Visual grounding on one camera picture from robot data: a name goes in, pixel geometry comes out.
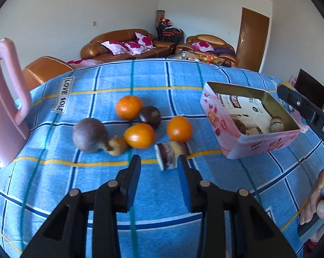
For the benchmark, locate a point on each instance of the tall tan woven cylinder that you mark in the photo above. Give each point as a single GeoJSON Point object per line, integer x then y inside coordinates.
{"type": "Point", "coordinates": [160, 16]}

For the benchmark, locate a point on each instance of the brown leather armchair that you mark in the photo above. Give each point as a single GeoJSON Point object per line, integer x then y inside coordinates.
{"type": "Point", "coordinates": [207, 39]}

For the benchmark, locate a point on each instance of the dark round pastry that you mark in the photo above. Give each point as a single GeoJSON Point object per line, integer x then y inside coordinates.
{"type": "Point", "coordinates": [239, 125]}

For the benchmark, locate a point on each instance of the brown leather sofa end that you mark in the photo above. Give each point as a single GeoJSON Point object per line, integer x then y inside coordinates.
{"type": "Point", "coordinates": [43, 70]}

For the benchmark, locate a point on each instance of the brown wooden door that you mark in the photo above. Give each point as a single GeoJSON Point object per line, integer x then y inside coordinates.
{"type": "Point", "coordinates": [252, 40]}

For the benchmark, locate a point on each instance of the small dark passion fruit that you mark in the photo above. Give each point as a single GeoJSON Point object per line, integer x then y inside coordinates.
{"type": "Point", "coordinates": [150, 116]}

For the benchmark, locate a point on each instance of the person's right hand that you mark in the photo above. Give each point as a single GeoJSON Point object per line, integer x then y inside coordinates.
{"type": "Point", "coordinates": [311, 196]}

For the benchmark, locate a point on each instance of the small brown round fruit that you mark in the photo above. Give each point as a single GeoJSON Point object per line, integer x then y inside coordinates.
{"type": "Point", "coordinates": [118, 145]}

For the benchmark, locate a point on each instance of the black flat screen television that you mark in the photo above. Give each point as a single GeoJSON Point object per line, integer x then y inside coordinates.
{"type": "Point", "coordinates": [311, 88]}

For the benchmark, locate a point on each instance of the long brown leather sofa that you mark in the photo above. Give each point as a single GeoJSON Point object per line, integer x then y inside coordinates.
{"type": "Point", "coordinates": [116, 35]}

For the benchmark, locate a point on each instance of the purple blanket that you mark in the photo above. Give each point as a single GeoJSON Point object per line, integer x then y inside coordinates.
{"type": "Point", "coordinates": [224, 51]}

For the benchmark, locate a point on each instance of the large purple passion fruit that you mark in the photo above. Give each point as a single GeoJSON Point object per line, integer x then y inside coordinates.
{"type": "Point", "coordinates": [89, 135]}

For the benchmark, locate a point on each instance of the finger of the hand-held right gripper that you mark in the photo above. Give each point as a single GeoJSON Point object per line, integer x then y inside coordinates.
{"type": "Point", "coordinates": [296, 98]}

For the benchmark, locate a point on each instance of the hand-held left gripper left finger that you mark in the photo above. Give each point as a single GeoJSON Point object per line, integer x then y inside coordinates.
{"type": "Point", "coordinates": [134, 185]}

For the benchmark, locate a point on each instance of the wooden coffee table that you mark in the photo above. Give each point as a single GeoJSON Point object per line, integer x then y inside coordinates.
{"type": "Point", "coordinates": [186, 56]}

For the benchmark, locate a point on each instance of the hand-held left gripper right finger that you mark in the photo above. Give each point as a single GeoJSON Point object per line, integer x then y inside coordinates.
{"type": "Point", "coordinates": [184, 188]}

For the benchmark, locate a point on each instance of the pile of colourful snacks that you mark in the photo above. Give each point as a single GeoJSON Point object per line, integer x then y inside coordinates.
{"type": "Point", "coordinates": [202, 58]}

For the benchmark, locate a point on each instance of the chocolate cream sandwich snack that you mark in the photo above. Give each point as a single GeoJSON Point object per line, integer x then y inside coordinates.
{"type": "Point", "coordinates": [276, 123]}
{"type": "Point", "coordinates": [168, 154]}

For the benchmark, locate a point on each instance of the pink floral cushion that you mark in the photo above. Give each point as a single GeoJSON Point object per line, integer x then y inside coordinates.
{"type": "Point", "coordinates": [84, 63]}

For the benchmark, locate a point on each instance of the blue checked tablecloth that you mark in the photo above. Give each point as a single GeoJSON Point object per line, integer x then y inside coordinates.
{"type": "Point", "coordinates": [78, 199]}

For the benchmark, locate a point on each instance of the stack of dark chairs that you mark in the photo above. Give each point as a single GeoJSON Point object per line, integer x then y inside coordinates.
{"type": "Point", "coordinates": [168, 33]}

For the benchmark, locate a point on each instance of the orange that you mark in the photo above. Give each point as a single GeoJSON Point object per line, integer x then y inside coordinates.
{"type": "Point", "coordinates": [139, 135]}
{"type": "Point", "coordinates": [179, 129]}
{"type": "Point", "coordinates": [129, 107]}

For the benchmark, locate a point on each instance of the pink floral pillow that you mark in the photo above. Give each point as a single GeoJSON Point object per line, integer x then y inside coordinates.
{"type": "Point", "coordinates": [136, 47]}
{"type": "Point", "coordinates": [202, 46]}
{"type": "Point", "coordinates": [144, 39]}
{"type": "Point", "coordinates": [114, 47]}

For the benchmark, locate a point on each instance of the pink printed tin box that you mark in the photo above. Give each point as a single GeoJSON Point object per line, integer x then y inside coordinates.
{"type": "Point", "coordinates": [218, 113]}

